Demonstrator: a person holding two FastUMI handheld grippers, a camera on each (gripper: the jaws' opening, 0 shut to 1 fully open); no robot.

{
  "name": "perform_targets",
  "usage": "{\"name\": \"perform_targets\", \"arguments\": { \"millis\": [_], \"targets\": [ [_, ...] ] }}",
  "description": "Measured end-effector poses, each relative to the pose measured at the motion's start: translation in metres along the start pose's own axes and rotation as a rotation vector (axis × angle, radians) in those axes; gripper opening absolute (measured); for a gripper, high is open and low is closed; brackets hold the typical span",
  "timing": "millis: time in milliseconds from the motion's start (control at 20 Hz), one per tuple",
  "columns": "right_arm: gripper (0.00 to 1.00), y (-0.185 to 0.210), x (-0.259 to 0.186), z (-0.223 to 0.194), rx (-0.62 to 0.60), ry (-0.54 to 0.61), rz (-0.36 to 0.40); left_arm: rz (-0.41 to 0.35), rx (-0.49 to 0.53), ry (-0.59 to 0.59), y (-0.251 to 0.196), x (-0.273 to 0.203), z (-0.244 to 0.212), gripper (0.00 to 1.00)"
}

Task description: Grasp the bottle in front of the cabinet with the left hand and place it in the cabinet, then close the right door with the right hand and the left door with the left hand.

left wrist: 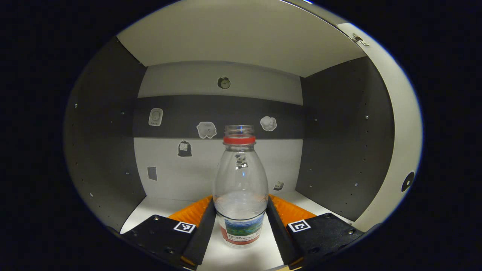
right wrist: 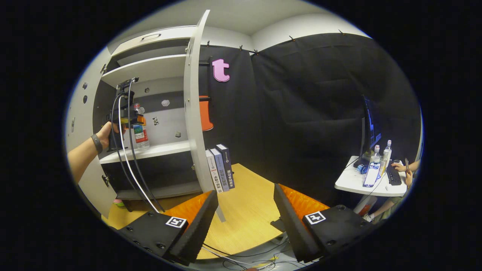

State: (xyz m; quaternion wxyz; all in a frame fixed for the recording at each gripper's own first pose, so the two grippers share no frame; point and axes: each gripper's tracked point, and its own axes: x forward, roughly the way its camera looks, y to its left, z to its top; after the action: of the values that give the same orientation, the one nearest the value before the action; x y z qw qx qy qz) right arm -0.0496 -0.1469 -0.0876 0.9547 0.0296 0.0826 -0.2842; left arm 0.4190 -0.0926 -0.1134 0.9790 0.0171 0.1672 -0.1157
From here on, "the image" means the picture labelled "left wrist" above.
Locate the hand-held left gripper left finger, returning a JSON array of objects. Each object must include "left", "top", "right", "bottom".
[{"left": 120, "top": 195, "right": 217, "bottom": 268}]

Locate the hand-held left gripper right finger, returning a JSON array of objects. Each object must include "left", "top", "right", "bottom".
[{"left": 265, "top": 194, "right": 365, "bottom": 269}]

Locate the clear plastic bottle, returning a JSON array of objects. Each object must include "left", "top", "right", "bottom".
[{"left": 212, "top": 125, "right": 269, "bottom": 248}]

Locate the white cabinet shelf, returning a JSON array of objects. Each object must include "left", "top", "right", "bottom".
[
  {"left": 120, "top": 190, "right": 354, "bottom": 271},
  {"left": 117, "top": 0, "right": 368, "bottom": 78}
]

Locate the white cabinet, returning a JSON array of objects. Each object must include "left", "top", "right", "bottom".
[{"left": 63, "top": 0, "right": 396, "bottom": 269}]

